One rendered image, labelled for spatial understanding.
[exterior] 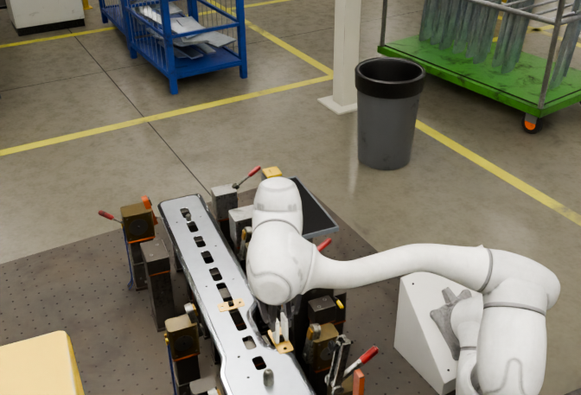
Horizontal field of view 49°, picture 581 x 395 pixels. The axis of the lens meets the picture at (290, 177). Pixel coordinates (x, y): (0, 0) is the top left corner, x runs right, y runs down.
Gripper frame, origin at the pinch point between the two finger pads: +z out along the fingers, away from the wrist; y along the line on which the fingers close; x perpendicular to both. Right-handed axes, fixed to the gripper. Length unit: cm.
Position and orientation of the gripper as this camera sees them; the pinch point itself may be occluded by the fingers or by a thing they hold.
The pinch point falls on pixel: (280, 328)
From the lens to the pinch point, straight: 159.3
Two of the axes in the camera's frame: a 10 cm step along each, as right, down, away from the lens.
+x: -3.8, -4.7, 7.9
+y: 9.2, -2.0, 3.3
